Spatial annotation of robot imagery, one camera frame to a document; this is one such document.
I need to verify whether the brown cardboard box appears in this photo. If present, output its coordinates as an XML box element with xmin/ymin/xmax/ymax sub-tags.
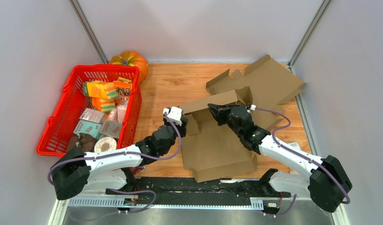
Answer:
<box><xmin>179</xmin><ymin>86</ymin><xmax>258</xmax><ymax>183</ymax></box>

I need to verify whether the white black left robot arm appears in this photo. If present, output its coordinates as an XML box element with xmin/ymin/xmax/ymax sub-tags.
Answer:
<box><xmin>47</xmin><ymin>115</ymin><xmax>188</xmax><ymax>200</ymax></box>

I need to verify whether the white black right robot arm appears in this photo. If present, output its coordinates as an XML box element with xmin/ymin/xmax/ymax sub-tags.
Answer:
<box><xmin>207</xmin><ymin>104</ymin><xmax>352</xmax><ymax>213</ymax></box>

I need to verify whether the orange snack box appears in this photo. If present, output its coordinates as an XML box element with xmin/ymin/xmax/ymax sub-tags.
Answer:
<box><xmin>113</xmin><ymin>77</ymin><xmax>132</xmax><ymax>97</ymax></box>

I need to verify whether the teal cookie box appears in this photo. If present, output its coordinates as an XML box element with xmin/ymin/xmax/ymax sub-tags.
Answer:
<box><xmin>73</xmin><ymin>120</ymin><xmax>101</xmax><ymax>140</ymax></box>

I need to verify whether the dark red snack packet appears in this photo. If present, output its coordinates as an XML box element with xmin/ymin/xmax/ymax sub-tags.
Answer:
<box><xmin>130</xmin><ymin>166</ymin><xmax>146</xmax><ymax>174</ymax></box>

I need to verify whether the flat brown cardboard sheet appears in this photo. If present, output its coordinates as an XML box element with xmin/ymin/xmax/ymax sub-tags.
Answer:
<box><xmin>206</xmin><ymin>55</ymin><xmax>305</xmax><ymax>113</ymax></box>

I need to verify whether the grey pink packet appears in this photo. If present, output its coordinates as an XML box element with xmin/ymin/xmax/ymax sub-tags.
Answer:
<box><xmin>100</xmin><ymin>100</ymin><xmax>129</xmax><ymax>139</ymax></box>

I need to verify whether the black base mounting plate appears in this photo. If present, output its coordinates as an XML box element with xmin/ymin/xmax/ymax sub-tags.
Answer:
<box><xmin>105</xmin><ymin>177</ymin><xmax>291</xmax><ymax>206</ymax></box>

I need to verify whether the white blue pouch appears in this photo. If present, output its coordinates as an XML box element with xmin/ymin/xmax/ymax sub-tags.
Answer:
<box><xmin>288</xmin><ymin>142</ymin><xmax>302</xmax><ymax>175</ymax></box>

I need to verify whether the beige tape roll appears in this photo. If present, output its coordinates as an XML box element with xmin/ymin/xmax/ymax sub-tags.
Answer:
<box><xmin>94</xmin><ymin>137</ymin><xmax>117</xmax><ymax>153</ymax></box>

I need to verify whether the orange sponge pack lower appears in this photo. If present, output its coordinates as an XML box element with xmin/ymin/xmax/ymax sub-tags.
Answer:
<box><xmin>91</xmin><ymin>97</ymin><xmax>115</xmax><ymax>112</ymax></box>

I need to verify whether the orange sponge pack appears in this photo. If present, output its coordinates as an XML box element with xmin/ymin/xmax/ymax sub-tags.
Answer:
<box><xmin>91</xmin><ymin>97</ymin><xmax>115</xmax><ymax>112</ymax></box>
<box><xmin>82</xmin><ymin>80</ymin><xmax>118</xmax><ymax>99</ymax></box>

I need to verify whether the orange sponge pack upper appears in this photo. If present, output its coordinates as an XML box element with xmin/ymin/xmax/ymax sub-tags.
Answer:
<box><xmin>82</xmin><ymin>80</ymin><xmax>118</xmax><ymax>99</ymax></box>

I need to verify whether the brown netted item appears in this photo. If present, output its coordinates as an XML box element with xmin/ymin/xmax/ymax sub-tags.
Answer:
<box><xmin>66</xmin><ymin>133</ymin><xmax>97</xmax><ymax>152</ymax></box>

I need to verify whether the orange pumpkin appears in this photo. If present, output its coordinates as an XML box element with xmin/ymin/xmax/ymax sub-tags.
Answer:
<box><xmin>108</xmin><ymin>50</ymin><xmax>149</xmax><ymax>84</ymax></box>

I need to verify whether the red plastic shopping basket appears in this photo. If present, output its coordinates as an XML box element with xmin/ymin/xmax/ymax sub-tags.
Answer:
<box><xmin>36</xmin><ymin>64</ymin><xmax>143</xmax><ymax>159</ymax></box>

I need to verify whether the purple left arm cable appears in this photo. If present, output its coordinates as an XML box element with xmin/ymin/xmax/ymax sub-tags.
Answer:
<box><xmin>47</xmin><ymin>115</ymin><xmax>183</xmax><ymax>222</ymax></box>

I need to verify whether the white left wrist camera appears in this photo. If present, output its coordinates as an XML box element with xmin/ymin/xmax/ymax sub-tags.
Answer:
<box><xmin>163</xmin><ymin>106</ymin><xmax>183</xmax><ymax>126</ymax></box>

